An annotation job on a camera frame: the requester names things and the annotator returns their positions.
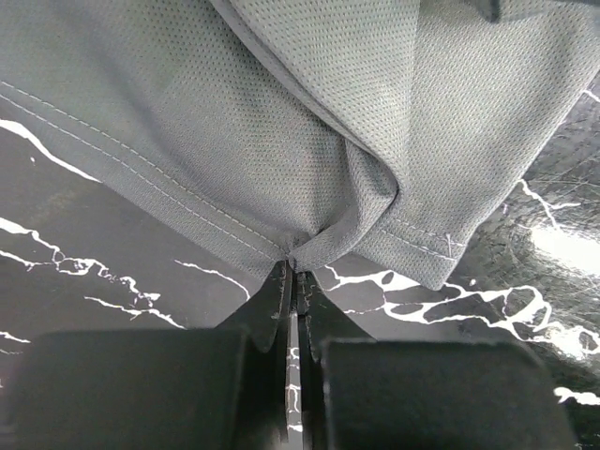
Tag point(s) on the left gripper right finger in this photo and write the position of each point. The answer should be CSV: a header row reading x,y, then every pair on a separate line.
x,y
319,320

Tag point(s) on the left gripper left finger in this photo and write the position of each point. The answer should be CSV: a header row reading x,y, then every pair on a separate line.
x,y
261,409

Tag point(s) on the grey t-shirt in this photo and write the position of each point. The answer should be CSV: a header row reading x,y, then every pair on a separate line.
x,y
302,130

